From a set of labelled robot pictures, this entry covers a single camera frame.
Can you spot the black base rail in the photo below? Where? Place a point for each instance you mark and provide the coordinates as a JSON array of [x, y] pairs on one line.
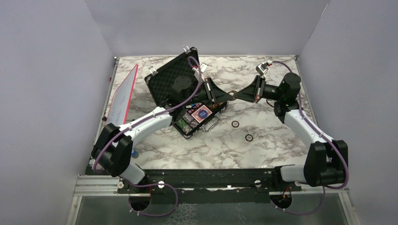
[[195, 186]]

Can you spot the black poker case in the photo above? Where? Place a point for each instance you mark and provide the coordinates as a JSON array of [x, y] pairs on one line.
[[173, 83]]

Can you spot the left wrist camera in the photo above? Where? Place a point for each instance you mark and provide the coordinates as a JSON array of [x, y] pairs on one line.
[[203, 68]]

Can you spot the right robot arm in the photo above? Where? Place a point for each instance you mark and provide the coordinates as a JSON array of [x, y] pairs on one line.
[[326, 163]]

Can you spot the blue dealer button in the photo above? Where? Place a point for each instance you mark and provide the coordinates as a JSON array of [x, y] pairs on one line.
[[203, 114]]

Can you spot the red framed whiteboard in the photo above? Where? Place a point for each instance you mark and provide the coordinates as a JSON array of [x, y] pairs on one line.
[[118, 111]]

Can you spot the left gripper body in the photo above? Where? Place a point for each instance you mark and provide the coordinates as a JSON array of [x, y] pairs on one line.
[[205, 93]]

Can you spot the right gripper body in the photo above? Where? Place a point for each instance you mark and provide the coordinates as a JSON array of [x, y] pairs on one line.
[[261, 88]]

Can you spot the red card deck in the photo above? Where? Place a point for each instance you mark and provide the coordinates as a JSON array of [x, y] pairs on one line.
[[195, 113]]

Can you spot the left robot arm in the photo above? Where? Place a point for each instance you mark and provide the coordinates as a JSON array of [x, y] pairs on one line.
[[115, 144]]

